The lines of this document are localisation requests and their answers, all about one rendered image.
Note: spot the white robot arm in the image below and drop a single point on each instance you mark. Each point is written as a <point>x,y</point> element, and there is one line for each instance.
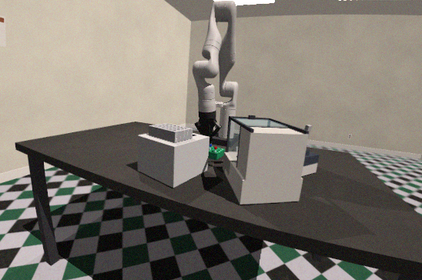
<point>221,11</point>

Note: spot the green tube rack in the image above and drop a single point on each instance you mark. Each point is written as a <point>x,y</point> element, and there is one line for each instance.
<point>216,155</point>

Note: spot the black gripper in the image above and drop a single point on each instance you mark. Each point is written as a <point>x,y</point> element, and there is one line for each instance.
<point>205,127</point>

